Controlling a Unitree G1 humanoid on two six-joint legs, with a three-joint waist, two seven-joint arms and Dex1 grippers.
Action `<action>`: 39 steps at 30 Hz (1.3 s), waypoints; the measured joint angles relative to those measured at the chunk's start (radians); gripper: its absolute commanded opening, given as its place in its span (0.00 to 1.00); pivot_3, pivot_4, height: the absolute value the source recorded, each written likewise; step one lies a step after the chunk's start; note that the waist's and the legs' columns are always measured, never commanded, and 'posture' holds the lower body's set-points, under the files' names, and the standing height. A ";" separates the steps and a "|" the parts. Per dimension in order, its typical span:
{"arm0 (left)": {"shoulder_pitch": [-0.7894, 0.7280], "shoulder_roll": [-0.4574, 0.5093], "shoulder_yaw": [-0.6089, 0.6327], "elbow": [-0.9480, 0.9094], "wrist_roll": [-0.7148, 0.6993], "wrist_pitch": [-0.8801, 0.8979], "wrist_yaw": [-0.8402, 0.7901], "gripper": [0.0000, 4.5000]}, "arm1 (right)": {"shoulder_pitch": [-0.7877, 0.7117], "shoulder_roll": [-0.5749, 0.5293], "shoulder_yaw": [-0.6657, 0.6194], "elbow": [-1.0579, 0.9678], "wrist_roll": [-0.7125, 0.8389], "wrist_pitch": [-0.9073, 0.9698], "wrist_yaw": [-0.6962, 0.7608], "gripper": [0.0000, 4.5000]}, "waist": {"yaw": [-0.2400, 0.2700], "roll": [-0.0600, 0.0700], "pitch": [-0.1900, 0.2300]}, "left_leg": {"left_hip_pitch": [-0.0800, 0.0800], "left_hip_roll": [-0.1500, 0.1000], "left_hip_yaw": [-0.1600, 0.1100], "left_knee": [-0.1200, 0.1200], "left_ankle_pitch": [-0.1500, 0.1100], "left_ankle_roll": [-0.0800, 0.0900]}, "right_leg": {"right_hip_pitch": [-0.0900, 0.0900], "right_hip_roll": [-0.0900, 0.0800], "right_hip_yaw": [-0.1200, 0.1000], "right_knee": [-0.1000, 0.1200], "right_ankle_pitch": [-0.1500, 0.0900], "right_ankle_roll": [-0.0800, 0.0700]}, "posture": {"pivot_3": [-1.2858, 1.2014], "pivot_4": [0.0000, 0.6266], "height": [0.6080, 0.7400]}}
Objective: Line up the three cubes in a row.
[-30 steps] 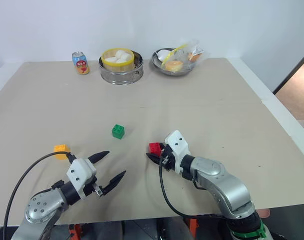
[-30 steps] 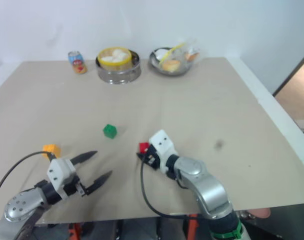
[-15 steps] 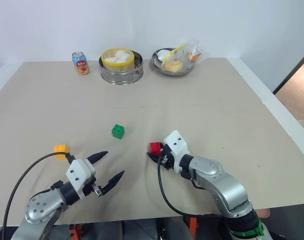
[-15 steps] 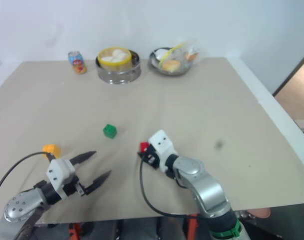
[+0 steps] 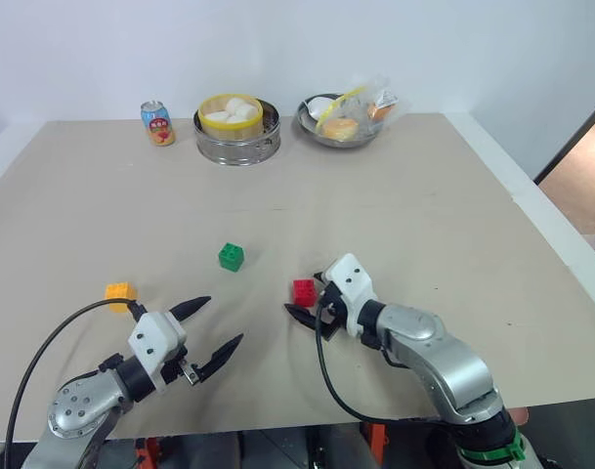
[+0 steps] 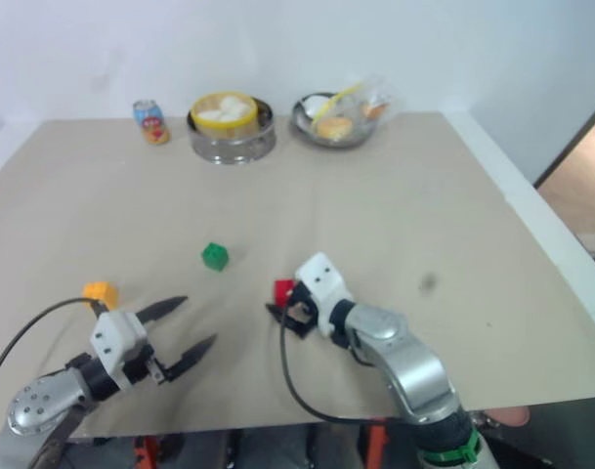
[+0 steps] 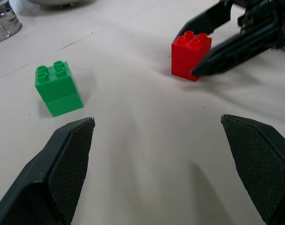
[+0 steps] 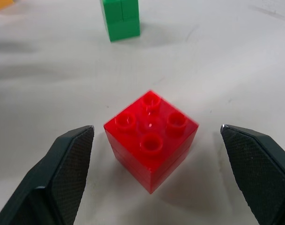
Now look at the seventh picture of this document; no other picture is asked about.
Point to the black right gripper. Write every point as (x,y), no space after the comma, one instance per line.
(266,12)

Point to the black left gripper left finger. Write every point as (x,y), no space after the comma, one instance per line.
(39,187)

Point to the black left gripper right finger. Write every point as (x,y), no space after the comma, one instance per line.
(261,159)

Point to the red building block cube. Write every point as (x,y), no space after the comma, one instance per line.
(186,58)

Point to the green building block cube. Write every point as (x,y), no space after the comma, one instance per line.
(58,91)

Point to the shiny metal cup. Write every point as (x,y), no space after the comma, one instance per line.
(4,23)

